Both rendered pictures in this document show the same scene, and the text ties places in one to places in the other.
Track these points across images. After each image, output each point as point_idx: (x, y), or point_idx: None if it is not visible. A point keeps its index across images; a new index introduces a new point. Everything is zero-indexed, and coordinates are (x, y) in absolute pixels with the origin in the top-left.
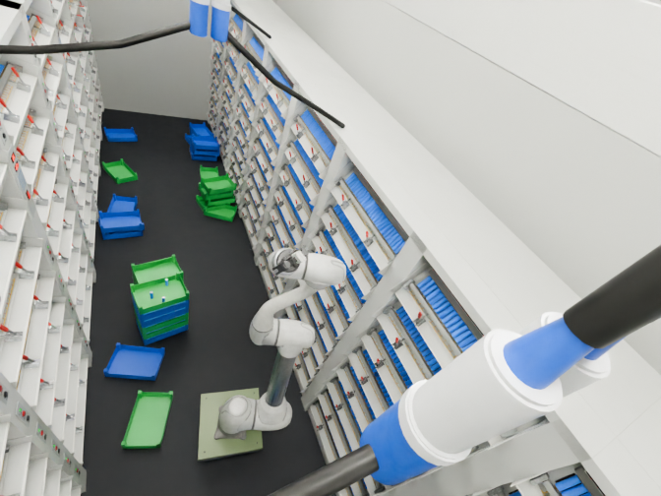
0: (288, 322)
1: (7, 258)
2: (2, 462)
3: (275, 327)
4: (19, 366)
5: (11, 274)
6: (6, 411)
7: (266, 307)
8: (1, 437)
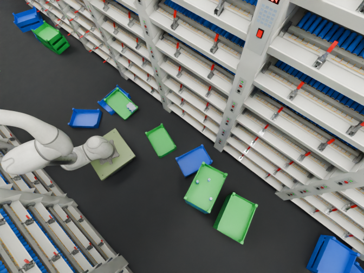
0: (26, 153)
1: (200, 5)
2: (125, 3)
3: (37, 141)
4: (157, 21)
5: (186, 2)
6: (136, 4)
7: (23, 113)
8: (133, 5)
